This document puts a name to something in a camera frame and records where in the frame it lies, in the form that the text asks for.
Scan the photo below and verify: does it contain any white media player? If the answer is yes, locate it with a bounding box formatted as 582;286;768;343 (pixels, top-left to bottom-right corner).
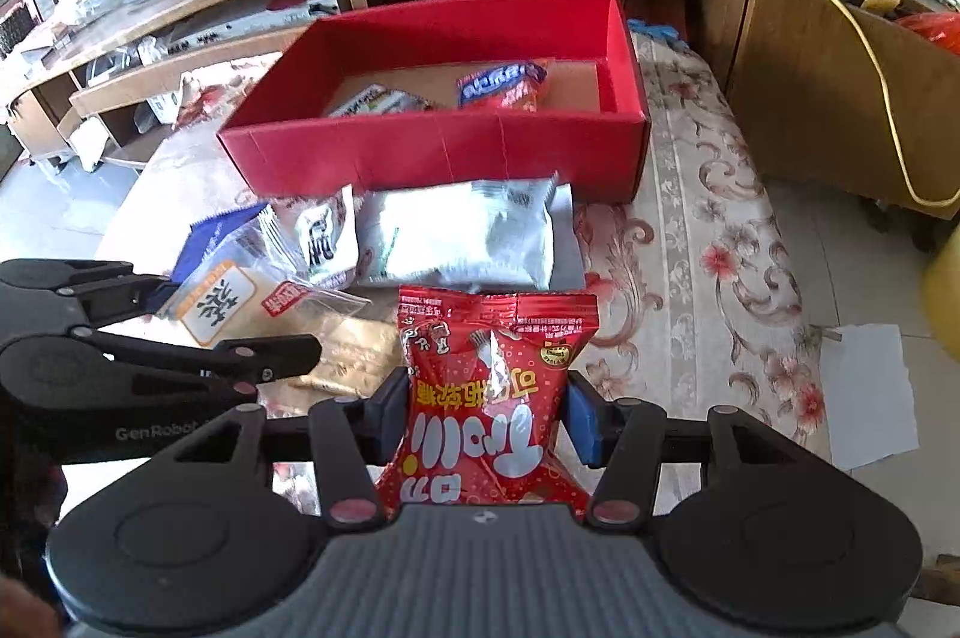
161;12;316;56

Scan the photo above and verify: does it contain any white paper sheet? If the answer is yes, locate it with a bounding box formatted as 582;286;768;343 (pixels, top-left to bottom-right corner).
817;323;920;473

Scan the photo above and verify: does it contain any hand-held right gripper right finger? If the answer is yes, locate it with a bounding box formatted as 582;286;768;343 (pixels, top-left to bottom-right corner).
566;372;818;528

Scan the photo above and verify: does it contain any floral tablecloth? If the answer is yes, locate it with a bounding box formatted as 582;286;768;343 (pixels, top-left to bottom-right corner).
97;34;833;511

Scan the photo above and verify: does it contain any gold foil snack packet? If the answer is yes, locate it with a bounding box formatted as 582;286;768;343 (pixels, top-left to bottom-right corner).
266;312;410;418

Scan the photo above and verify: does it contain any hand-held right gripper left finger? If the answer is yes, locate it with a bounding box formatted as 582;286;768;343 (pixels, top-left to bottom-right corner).
150;368;412;528

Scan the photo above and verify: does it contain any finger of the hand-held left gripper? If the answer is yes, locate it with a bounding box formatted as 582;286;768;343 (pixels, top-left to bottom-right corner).
58;273;182;320
69;324;325;399

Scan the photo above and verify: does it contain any white printed snack packet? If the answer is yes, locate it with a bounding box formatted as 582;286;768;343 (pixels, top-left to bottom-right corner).
326;85;443;118

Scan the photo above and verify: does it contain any red plastic bag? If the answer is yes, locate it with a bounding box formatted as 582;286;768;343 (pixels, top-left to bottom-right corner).
896;12;960;56

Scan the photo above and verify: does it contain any blue and red snack packet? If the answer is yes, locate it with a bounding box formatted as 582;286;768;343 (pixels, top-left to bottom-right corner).
456;61;552;115

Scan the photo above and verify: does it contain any yellow cable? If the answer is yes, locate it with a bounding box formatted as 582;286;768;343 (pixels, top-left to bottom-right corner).
589;0;960;212

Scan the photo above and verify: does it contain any clear bag with yellow label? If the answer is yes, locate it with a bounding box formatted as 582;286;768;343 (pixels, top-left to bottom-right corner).
157;218;372;348

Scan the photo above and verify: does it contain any silver white snack packet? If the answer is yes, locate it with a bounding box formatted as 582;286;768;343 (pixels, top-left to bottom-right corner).
356;173;584;294

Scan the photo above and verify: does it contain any blue plastic bag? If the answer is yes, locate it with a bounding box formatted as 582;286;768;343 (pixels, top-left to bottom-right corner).
628;19;685;44

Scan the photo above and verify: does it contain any dark blue snack packet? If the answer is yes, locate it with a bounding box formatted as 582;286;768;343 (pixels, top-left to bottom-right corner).
171;201;271;287

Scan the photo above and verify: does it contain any red cardboard box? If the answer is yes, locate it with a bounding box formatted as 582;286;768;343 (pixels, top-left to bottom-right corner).
216;0;652;206

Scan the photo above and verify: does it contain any small white black-print packet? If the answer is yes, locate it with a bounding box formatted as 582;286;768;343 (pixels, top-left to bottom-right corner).
270;186;359;290

